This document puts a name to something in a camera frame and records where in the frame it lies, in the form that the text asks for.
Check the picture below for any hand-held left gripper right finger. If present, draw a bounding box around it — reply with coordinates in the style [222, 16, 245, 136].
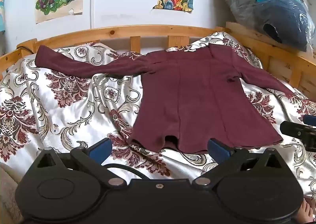
[193, 138, 282, 188]

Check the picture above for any person's bare foot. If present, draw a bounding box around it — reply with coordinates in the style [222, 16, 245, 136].
[295, 199, 316, 224]

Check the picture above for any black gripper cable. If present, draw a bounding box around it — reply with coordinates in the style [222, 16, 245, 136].
[102, 163, 150, 180]

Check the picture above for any beige fabric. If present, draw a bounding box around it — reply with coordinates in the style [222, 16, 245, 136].
[0, 162, 24, 224]

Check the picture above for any maroon long-sleeve shirt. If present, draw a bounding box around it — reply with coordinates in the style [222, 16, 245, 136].
[35, 44, 300, 154]

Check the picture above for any white floral blanket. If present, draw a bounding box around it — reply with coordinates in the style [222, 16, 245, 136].
[0, 32, 316, 197]

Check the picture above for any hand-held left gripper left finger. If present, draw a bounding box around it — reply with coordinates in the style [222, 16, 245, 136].
[37, 138, 127, 188]

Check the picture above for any wooden bed frame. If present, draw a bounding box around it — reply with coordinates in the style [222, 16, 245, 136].
[0, 21, 316, 102]

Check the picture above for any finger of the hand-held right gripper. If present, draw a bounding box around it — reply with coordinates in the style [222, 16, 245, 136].
[303, 115, 316, 126]
[280, 120, 316, 151]

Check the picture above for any clear plastic bag of bedding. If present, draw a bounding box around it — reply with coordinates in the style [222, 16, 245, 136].
[217, 0, 316, 53]

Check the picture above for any blue-edged wall poster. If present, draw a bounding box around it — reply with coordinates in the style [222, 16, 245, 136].
[0, 0, 6, 33]

